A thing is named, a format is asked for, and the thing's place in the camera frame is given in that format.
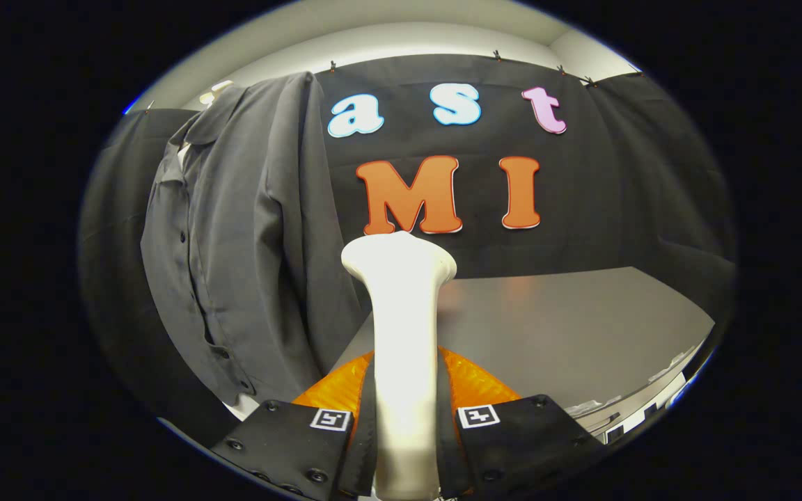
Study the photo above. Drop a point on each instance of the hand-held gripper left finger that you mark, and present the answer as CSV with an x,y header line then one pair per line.
x,y
366,452

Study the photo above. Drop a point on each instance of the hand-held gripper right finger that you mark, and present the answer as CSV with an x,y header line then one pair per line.
x,y
447,452

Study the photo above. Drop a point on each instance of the white garment steamer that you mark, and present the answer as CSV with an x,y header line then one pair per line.
x,y
404,334

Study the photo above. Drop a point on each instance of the grey button shirt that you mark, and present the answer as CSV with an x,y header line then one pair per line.
x,y
248,243

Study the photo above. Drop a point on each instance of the cream clothes hanger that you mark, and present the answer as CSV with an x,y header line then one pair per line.
x,y
214,90

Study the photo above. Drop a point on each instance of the white stand base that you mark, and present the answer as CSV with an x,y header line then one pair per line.
x,y
242,409

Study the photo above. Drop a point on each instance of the grey top drawer cabinet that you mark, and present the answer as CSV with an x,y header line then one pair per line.
x,y
568,327

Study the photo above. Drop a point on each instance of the black backdrop cloth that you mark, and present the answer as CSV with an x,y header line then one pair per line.
x,y
617,188

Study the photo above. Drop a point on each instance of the row of black cloth clips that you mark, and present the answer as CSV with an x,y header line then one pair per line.
x,y
496,54

